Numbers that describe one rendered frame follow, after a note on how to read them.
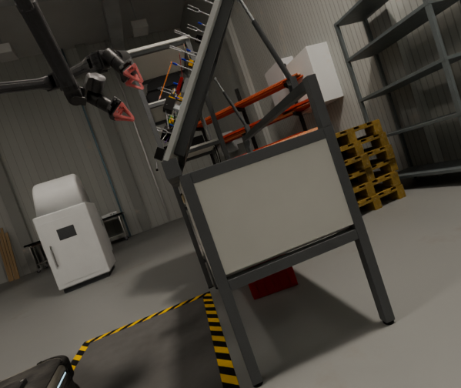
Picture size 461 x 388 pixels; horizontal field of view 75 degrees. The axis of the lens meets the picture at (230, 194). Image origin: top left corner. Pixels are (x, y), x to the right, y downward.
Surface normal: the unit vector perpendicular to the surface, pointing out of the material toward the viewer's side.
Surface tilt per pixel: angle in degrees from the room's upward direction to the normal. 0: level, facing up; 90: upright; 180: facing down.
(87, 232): 90
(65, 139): 90
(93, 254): 90
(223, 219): 90
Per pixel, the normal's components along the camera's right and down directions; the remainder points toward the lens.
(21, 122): 0.27, -0.04
